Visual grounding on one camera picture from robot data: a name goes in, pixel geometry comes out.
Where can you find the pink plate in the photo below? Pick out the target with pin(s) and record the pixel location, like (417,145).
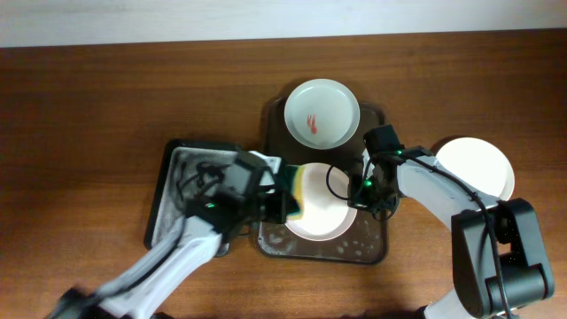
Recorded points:
(325,216)

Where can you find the cream white plate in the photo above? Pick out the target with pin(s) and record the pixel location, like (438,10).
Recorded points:
(480,164)

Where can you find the small black metal tray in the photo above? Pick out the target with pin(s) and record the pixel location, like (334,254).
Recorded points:
(186,168)

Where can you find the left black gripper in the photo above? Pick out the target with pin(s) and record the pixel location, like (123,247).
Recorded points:
(280,207)

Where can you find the light green plate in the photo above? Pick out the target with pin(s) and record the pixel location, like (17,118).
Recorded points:
(322,114)

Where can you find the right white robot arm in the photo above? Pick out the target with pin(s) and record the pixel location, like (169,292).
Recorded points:
(499,259)

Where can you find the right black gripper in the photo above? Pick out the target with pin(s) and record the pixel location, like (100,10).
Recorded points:
(369,200)

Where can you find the brown plastic serving tray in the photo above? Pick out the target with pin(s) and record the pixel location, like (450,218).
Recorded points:
(366,241)

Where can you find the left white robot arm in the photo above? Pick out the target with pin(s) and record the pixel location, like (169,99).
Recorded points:
(212,216)

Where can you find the yellow green sponge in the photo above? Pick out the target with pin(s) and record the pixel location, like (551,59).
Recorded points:
(293,176)

